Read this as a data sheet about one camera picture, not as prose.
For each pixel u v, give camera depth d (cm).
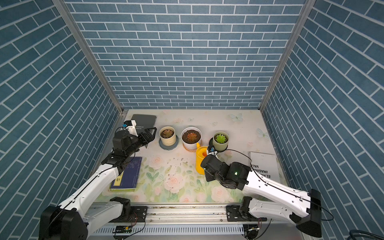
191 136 91
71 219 38
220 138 93
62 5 69
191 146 92
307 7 71
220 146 89
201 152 74
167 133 96
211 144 100
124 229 72
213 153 63
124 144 60
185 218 74
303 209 40
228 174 50
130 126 71
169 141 94
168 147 97
